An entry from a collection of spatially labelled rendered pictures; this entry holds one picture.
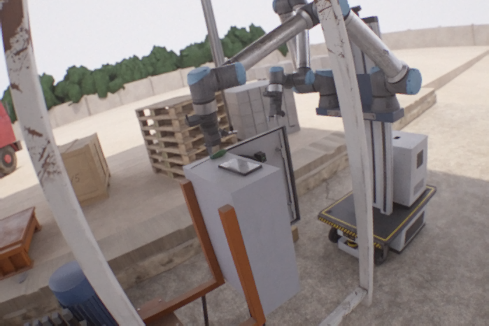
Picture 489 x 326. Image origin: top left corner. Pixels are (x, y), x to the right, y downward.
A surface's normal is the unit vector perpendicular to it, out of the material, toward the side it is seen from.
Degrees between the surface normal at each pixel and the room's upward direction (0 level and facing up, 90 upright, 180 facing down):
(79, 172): 90
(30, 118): 93
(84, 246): 93
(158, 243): 90
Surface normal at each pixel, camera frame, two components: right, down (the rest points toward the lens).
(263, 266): 0.55, 0.12
